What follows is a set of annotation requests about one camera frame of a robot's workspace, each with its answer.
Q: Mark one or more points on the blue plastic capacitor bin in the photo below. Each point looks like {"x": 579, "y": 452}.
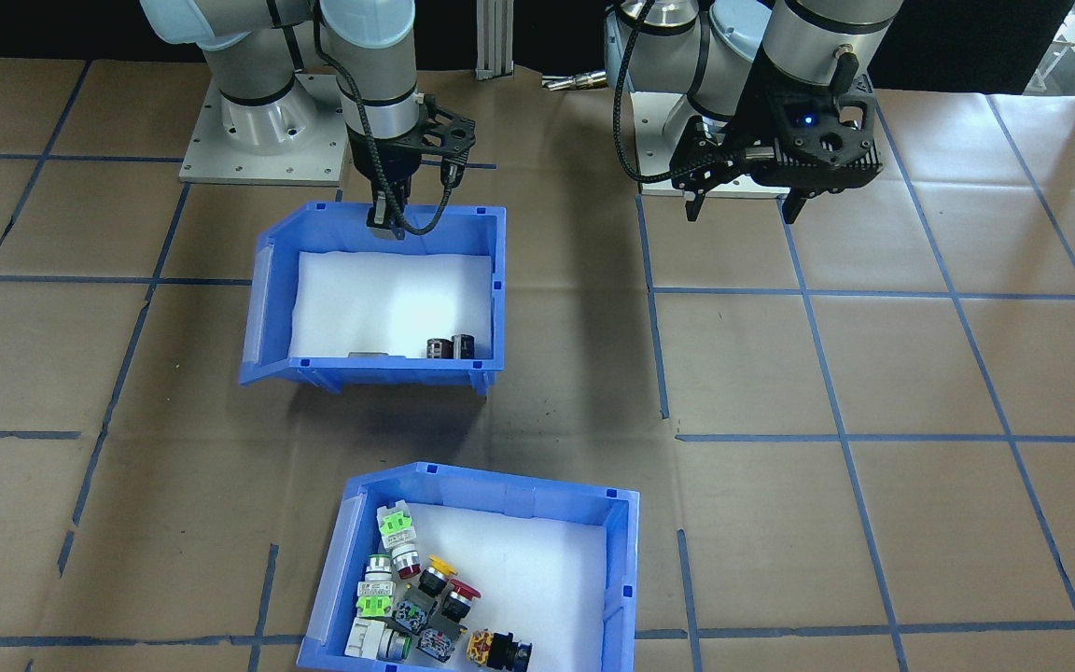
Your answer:
{"x": 272, "y": 317}

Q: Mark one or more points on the blue plastic button bin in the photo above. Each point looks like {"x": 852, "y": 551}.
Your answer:
{"x": 332, "y": 597}

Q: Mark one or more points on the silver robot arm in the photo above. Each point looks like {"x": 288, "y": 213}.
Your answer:
{"x": 817, "y": 37}
{"x": 258, "y": 93}

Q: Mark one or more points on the red button green contact block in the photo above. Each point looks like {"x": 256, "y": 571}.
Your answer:
{"x": 397, "y": 529}

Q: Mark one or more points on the yellow mushroom push button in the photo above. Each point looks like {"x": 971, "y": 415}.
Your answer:
{"x": 439, "y": 569}

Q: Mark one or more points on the green button white label block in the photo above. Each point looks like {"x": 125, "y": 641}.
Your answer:
{"x": 375, "y": 590}

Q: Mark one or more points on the red mushroom push button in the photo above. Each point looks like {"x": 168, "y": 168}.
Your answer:
{"x": 463, "y": 597}

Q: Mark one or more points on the green button white contact block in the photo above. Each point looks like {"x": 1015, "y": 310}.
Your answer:
{"x": 365, "y": 639}

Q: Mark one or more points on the black button orange contact block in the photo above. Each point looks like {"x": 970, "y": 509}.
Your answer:
{"x": 500, "y": 650}

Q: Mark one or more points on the white foam sheet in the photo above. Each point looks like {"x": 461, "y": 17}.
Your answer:
{"x": 379, "y": 299}
{"x": 537, "y": 579}

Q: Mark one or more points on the short black brown capacitor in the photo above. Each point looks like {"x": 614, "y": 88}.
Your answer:
{"x": 368, "y": 355}

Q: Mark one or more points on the black cylindrical capacitor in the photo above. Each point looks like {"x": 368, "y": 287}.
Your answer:
{"x": 439, "y": 348}
{"x": 463, "y": 346}

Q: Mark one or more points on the black cover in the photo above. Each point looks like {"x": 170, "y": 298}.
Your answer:
{"x": 34, "y": 28}

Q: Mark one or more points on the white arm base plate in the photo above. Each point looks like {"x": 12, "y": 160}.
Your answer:
{"x": 743, "y": 189}
{"x": 211, "y": 168}

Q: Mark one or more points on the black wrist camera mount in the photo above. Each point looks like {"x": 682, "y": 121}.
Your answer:
{"x": 449, "y": 135}
{"x": 827, "y": 140}

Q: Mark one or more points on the aluminium frame extrusion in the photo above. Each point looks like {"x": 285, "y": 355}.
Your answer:
{"x": 493, "y": 37}

